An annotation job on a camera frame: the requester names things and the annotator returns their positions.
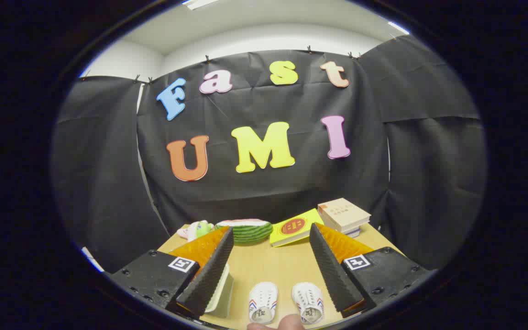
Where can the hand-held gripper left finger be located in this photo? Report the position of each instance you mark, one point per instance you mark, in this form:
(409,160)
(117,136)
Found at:
(209,279)

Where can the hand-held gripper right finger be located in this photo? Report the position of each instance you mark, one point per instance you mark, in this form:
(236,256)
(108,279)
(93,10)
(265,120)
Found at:
(332,275)

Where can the beige fabric storage box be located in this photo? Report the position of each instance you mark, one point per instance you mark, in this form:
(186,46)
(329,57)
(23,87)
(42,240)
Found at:
(225,298)

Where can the white canvas shoe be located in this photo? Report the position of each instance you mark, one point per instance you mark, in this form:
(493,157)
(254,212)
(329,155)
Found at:
(263,298)
(307,298)

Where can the blue-spined book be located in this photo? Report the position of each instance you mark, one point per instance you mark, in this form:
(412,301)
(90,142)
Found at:
(354,235)

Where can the pink and green plush toy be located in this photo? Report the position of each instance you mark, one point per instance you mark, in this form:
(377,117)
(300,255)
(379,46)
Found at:
(197,229)

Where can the yellow book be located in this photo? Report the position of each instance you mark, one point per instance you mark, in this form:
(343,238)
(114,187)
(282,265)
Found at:
(310,220)

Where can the watermelon slice plush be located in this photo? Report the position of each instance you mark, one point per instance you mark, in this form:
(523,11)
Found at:
(248,233)

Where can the beige book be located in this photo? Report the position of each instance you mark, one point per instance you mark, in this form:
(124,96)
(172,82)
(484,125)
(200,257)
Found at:
(344,213)

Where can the ceiling light panel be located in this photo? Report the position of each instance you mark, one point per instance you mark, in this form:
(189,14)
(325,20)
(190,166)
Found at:
(200,3)
(398,27)

